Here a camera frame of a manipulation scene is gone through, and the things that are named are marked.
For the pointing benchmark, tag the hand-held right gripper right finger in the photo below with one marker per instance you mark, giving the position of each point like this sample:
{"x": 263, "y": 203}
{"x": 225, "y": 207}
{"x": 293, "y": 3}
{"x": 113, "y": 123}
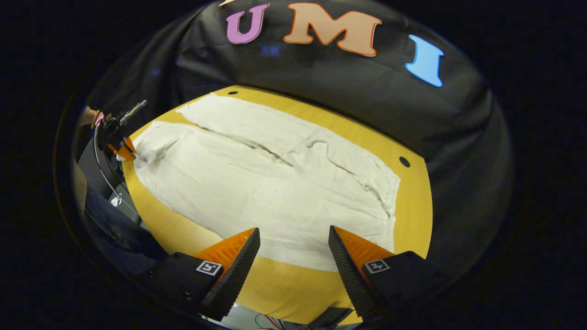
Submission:
{"x": 351, "y": 270}

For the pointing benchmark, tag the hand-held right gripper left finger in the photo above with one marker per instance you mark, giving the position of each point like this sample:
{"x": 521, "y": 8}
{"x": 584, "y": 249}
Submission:
{"x": 234, "y": 270}

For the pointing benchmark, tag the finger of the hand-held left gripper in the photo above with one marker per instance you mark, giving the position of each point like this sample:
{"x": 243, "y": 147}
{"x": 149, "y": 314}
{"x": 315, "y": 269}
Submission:
{"x": 128, "y": 149}

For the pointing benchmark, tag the cream white jeans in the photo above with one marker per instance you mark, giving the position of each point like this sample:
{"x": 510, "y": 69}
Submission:
{"x": 275, "y": 183}

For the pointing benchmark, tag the person's dark blue trousers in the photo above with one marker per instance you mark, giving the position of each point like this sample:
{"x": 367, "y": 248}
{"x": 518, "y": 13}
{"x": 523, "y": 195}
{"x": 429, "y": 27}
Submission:
{"x": 119, "y": 233}

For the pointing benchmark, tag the black backdrop cloth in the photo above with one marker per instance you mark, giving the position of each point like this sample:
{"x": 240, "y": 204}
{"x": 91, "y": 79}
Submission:
{"x": 321, "y": 87}

